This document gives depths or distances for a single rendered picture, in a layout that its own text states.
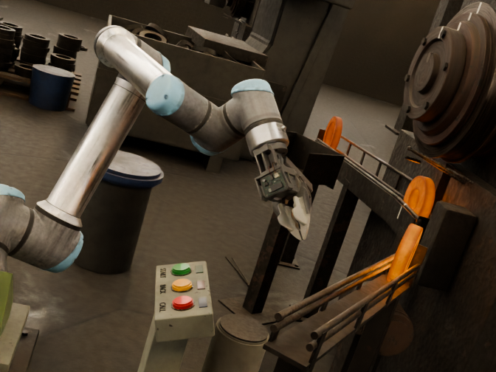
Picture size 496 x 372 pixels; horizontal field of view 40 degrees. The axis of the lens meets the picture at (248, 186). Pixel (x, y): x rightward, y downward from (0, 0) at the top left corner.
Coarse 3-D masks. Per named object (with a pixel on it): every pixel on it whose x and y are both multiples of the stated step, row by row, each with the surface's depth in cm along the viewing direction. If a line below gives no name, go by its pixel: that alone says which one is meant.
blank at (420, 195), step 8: (416, 176) 213; (424, 176) 210; (416, 184) 212; (424, 184) 206; (432, 184) 207; (408, 192) 216; (416, 192) 214; (424, 192) 205; (432, 192) 205; (408, 200) 215; (416, 200) 215; (424, 200) 204; (432, 200) 204; (416, 208) 208; (424, 208) 204; (424, 216) 206
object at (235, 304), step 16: (304, 144) 267; (320, 144) 261; (304, 160) 267; (320, 160) 245; (336, 160) 251; (320, 176) 249; (336, 176) 255; (272, 224) 261; (272, 240) 261; (272, 256) 262; (256, 272) 267; (272, 272) 266; (256, 288) 266; (224, 304) 269; (240, 304) 273; (256, 304) 268; (272, 320) 268
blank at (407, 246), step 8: (408, 232) 160; (416, 232) 160; (408, 240) 159; (416, 240) 159; (400, 248) 159; (408, 248) 158; (400, 256) 158; (408, 256) 158; (392, 264) 159; (400, 264) 159; (408, 264) 168; (392, 272) 160; (400, 272) 159
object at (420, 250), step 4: (400, 240) 174; (420, 244) 172; (396, 248) 174; (416, 248) 172; (420, 248) 172; (424, 248) 171; (416, 252) 172; (420, 252) 172; (424, 252) 171; (416, 256) 172; (420, 256) 172; (424, 256) 171; (392, 260) 175; (412, 260) 173; (416, 260) 172; (420, 260) 172; (412, 264) 173; (388, 268) 175; (408, 268) 173; (416, 276) 172; (408, 280) 173
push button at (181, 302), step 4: (180, 296) 131; (184, 296) 131; (176, 300) 129; (180, 300) 129; (184, 300) 129; (188, 300) 129; (192, 300) 129; (176, 304) 128; (180, 304) 128; (184, 304) 128; (188, 304) 128; (192, 304) 129; (176, 308) 128; (180, 308) 128; (184, 308) 128
